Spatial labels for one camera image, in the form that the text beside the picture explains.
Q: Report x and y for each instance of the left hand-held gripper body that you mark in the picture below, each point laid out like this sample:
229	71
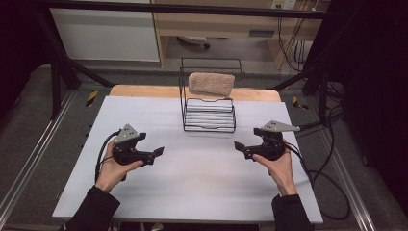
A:
128	150

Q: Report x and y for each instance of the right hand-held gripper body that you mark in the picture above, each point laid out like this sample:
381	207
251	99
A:
271	147

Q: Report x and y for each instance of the beige towel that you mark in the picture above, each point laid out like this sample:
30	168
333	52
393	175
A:
211	84

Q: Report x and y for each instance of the person's left hand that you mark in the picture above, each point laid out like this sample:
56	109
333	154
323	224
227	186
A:
112	170

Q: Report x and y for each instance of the person's right hand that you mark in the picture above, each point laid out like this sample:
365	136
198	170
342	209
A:
282	170

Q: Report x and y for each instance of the yellow black floor tape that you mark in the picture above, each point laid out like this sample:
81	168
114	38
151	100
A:
91	98
300	103

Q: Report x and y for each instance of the black metal stand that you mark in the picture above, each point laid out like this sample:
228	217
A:
322	93
56	80

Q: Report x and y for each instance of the white cabinet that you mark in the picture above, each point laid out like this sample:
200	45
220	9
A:
102	35

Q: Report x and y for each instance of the office chair base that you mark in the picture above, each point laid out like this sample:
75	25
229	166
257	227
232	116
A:
195	40

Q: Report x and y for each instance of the white power strip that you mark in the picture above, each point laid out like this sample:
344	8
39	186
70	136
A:
284	4

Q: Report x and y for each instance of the aluminium floor rail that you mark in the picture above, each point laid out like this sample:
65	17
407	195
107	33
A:
349	186
29	160

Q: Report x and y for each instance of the black horizontal frame bar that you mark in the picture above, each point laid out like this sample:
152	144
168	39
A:
179	8

